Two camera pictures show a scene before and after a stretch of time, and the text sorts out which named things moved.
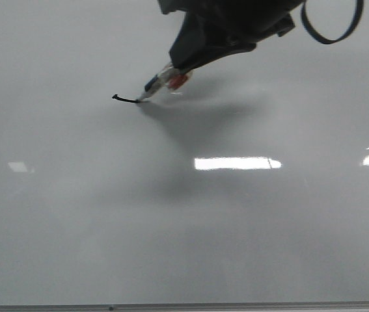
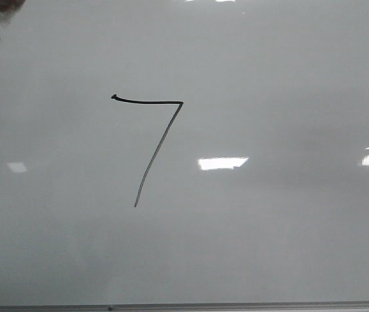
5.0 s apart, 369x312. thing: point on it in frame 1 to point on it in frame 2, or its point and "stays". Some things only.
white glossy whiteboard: (266, 177) stays
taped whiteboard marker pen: (169, 78) to (7, 10)
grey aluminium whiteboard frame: (348, 306) stays
